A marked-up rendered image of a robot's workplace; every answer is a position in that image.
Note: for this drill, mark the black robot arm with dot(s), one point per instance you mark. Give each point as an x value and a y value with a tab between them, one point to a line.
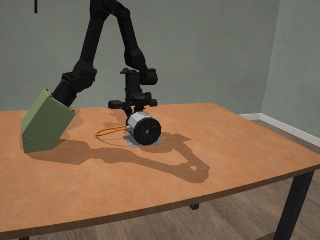
84	73

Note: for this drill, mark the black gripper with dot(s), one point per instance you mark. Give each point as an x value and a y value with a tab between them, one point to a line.
126	106

